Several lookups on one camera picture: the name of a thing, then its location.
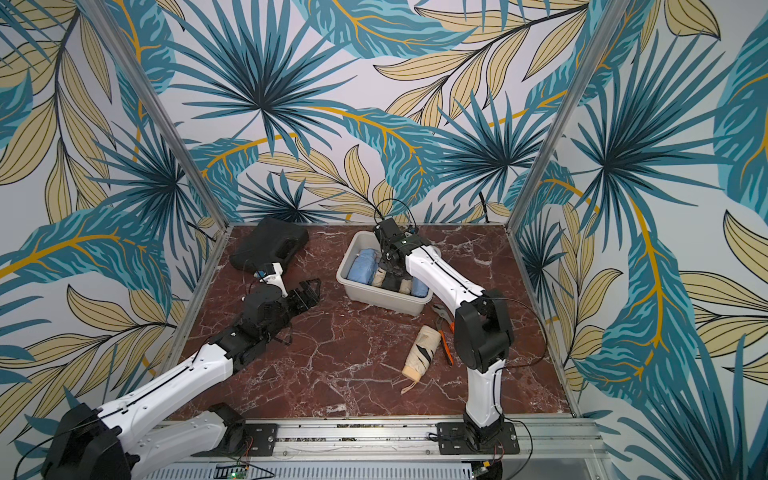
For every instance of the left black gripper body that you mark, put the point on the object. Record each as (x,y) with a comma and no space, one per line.
(296,304)

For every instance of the beige plastic storage box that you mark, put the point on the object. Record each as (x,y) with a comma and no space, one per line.
(379,297)

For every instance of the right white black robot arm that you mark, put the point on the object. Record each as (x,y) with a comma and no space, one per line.
(483,332)

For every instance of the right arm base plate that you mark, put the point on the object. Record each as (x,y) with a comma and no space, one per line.
(460,438)

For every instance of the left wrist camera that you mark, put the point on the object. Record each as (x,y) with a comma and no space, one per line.
(271,274)

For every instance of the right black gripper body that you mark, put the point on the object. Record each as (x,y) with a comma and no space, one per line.
(389,248)

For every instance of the right aluminium corner post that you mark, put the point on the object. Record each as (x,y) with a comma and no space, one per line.
(598,43)

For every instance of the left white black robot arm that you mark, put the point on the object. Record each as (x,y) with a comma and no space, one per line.
(122,439)

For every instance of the orange handled pliers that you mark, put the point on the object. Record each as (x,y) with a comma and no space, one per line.
(444,319)

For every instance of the beige black strap umbrella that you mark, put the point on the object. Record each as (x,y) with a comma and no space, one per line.
(420,356)

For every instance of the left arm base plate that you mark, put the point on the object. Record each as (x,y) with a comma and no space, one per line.
(258,440)

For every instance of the aluminium corner post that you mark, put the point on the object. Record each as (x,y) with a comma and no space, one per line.
(108,29)
(598,43)

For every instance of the left aluminium corner post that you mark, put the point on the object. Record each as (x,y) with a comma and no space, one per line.
(108,29)

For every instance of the aluminium front rail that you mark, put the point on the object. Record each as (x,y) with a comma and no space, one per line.
(552,447)

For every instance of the black plastic tool case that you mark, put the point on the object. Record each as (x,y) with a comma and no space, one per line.
(271,241)

